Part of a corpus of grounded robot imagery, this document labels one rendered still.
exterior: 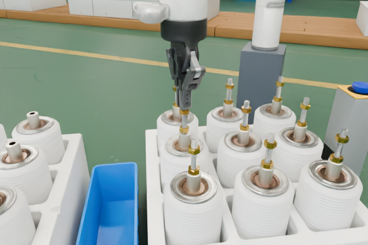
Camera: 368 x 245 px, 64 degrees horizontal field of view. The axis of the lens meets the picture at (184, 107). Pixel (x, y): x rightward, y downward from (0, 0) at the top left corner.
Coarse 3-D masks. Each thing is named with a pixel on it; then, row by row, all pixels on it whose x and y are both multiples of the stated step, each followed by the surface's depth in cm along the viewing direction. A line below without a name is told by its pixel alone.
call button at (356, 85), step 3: (357, 81) 67; (360, 81) 67; (354, 84) 66; (357, 84) 66; (360, 84) 65; (363, 84) 65; (366, 84) 65; (354, 87) 65; (357, 87) 65; (360, 87) 64; (363, 87) 64; (366, 87) 64; (354, 90) 66; (357, 90) 65; (360, 90) 65; (363, 90) 64; (366, 90) 64
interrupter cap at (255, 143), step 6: (234, 132) 62; (228, 138) 60; (234, 138) 60; (252, 138) 60; (258, 138) 60; (228, 144) 58; (234, 144) 58; (240, 144) 58; (246, 144) 58; (252, 144) 58; (258, 144) 58; (234, 150) 56; (240, 150) 56; (246, 150) 56; (252, 150) 56
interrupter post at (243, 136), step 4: (240, 132) 57; (244, 132) 57; (248, 132) 57; (240, 136) 58; (244, 136) 57; (248, 136) 58; (240, 140) 58; (244, 140) 58; (248, 140) 58; (244, 144) 58
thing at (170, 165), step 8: (160, 152) 57; (200, 152) 56; (208, 152) 57; (160, 160) 58; (168, 160) 55; (176, 160) 54; (184, 160) 54; (200, 160) 55; (160, 168) 59; (168, 168) 56; (176, 168) 55; (184, 168) 54; (200, 168) 56; (168, 176) 57
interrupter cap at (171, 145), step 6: (174, 138) 60; (198, 138) 59; (168, 144) 58; (174, 144) 58; (198, 144) 58; (168, 150) 56; (174, 150) 56; (180, 150) 56; (186, 150) 56; (180, 156) 55; (186, 156) 54
